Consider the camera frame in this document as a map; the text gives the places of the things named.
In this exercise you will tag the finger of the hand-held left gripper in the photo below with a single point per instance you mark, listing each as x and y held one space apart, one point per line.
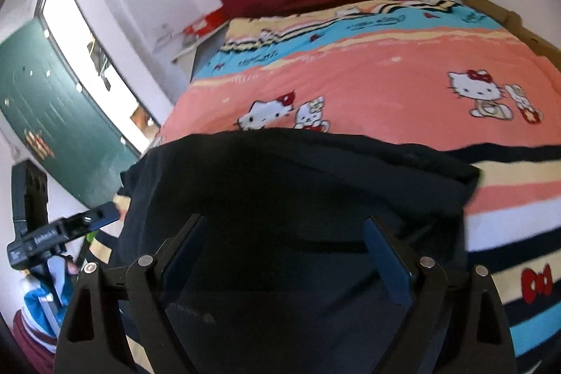
94 216

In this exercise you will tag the red box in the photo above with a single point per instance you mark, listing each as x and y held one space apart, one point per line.
206 22

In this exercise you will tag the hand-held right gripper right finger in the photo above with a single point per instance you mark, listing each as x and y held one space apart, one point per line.
388 260

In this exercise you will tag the white nightstand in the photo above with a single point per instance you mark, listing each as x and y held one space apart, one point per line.
204 54

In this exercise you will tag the blue and white bag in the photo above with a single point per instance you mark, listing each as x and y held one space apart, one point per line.
39 304

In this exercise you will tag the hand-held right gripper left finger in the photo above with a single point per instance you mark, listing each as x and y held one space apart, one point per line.
184 260

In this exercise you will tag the dark red cloth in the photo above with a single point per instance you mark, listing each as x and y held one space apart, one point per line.
30 343

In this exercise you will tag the dark navy puffer jacket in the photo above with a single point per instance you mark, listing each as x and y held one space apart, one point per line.
285 190

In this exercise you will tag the green door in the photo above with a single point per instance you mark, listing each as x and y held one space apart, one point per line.
57 106

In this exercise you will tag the striped cartoon print blanket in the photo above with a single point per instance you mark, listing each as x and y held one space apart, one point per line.
372 67

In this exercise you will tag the brown cardboard sheet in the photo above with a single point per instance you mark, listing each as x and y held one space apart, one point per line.
517 23

